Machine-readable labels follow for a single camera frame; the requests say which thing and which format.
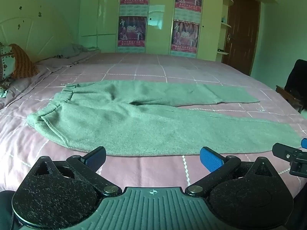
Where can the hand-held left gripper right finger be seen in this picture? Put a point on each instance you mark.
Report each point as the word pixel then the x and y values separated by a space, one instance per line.
pixel 211 159

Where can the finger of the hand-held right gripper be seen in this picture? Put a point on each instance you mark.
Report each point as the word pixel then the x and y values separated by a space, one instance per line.
pixel 284 149
pixel 304 143

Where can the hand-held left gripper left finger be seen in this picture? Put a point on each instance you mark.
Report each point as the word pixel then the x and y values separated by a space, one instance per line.
pixel 94 160

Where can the grey-green knit pants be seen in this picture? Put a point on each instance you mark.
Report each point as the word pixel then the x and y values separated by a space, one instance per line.
pixel 134 127

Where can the wooden chair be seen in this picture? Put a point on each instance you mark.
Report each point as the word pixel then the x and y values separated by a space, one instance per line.
pixel 289 97

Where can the lavender folded blanket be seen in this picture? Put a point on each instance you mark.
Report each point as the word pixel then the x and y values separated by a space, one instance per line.
pixel 72 61

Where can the pink checked bed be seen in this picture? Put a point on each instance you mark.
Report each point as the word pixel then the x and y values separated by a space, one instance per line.
pixel 153 73

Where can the grey crumpled cloth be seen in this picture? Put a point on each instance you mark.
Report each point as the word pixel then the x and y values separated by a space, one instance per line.
pixel 72 50

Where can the orange patterned pillow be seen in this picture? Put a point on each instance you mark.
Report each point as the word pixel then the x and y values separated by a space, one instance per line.
pixel 22 62

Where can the dark brown wooden door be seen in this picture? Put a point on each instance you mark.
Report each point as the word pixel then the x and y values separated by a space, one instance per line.
pixel 242 28

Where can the white heart-print pillow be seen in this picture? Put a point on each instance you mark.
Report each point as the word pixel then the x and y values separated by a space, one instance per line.
pixel 6 60

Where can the rounded corner shelf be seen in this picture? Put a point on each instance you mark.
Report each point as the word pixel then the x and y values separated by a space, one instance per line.
pixel 225 24

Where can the pale headboard with flower decals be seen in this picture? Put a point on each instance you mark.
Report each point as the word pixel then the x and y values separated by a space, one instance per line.
pixel 36 28

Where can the pale glossy wardrobe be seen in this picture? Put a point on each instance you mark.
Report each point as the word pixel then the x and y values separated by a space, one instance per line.
pixel 105 9

